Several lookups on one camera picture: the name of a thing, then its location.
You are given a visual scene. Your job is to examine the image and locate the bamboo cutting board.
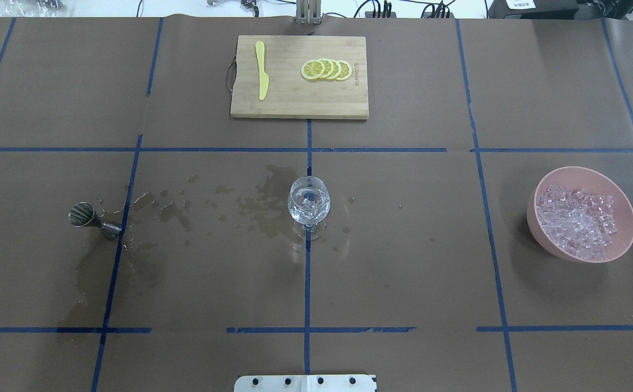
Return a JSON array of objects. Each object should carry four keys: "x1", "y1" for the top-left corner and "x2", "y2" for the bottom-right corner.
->
[{"x1": 231, "y1": 35, "x2": 370, "y2": 121}]

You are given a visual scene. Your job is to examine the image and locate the yellow lemon slices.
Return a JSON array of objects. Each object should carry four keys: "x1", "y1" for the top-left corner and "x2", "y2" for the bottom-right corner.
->
[{"x1": 300, "y1": 58, "x2": 354, "y2": 81}]

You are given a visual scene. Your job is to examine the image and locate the pink bowl of ice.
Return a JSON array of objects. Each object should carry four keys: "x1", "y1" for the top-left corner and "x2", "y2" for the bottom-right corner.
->
[{"x1": 527, "y1": 166, "x2": 633, "y2": 263}]

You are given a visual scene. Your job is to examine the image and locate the clear wine glass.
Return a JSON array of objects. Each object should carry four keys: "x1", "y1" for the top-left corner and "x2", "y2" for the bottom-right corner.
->
[{"x1": 288, "y1": 176, "x2": 331, "y2": 242}]

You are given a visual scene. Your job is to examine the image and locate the yellow plastic knife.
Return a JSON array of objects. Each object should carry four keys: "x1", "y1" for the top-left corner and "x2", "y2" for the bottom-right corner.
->
[{"x1": 255, "y1": 40, "x2": 269, "y2": 100}]

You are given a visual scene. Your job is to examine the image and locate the clear plastic bag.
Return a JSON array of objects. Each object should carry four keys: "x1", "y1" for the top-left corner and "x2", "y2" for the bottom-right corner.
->
[{"x1": 1, "y1": 1, "x2": 67, "y2": 17}]

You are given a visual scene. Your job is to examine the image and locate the steel jigger cup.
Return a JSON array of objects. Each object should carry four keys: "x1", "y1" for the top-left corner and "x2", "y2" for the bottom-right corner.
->
[{"x1": 67, "y1": 203, "x2": 122, "y2": 239}]

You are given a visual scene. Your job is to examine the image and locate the black box device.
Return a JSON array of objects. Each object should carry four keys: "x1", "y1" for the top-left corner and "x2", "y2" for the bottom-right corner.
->
[{"x1": 488, "y1": 1, "x2": 579, "y2": 20}]

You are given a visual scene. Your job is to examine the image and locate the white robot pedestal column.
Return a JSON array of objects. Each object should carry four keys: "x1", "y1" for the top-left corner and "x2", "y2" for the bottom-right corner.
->
[{"x1": 233, "y1": 374, "x2": 378, "y2": 391}]

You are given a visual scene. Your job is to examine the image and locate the aluminium frame post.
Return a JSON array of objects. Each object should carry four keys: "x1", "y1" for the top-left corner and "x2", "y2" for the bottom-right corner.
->
[{"x1": 296, "y1": 0, "x2": 323, "y2": 25}]

